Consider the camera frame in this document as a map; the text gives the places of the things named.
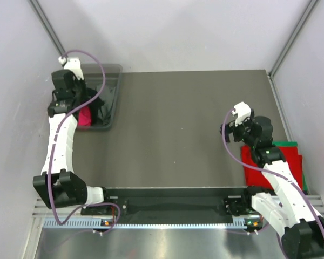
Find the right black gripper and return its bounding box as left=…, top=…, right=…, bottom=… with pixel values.
left=220, top=114, right=257, bottom=148

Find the black t shirt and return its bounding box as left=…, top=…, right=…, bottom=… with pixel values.
left=87, top=97, right=105, bottom=126

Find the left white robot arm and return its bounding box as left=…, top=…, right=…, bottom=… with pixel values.
left=33, top=70, right=112, bottom=214

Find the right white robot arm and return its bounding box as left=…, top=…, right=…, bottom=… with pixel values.
left=220, top=114, right=324, bottom=258

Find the pink t shirt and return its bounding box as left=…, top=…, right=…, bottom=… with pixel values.
left=78, top=106, right=92, bottom=127

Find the grey plastic bin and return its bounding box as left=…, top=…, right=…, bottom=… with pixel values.
left=77, top=64, right=122, bottom=131

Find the grey t shirt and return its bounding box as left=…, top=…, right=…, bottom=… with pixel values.
left=98, top=85, right=116, bottom=126

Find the green folded t shirt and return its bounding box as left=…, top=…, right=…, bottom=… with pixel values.
left=273, top=141, right=309, bottom=194

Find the red folded t shirt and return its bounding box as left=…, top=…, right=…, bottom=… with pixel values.
left=240, top=145, right=304, bottom=191

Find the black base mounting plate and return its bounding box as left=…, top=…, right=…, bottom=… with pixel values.
left=80, top=187, right=262, bottom=216

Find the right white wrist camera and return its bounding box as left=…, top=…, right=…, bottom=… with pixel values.
left=231, top=101, right=252, bottom=122

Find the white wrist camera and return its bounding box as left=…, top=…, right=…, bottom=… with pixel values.
left=231, top=101, right=252, bottom=122
left=58, top=56, right=84, bottom=80

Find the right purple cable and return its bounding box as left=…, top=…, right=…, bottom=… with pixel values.
left=222, top=109, right=324, bottom=259

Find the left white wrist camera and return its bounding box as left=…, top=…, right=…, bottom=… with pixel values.
left=58, top=56, right=84, bottom=80

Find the left aluminium frame post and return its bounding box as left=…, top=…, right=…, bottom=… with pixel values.
left=28, top=0, right=65, bottom=55

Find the aluminium frame post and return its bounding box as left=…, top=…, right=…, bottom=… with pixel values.
left=268, top=0, right=321, bottom=78
left=28, top=0, right=65, bottom=55

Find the grey slotted cable duct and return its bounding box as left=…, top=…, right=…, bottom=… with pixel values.
left=43, top=217, right=263, bottom=229

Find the right aluminium frame post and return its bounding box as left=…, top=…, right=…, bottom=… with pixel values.
left=268, top=0, right=321, bottom=78

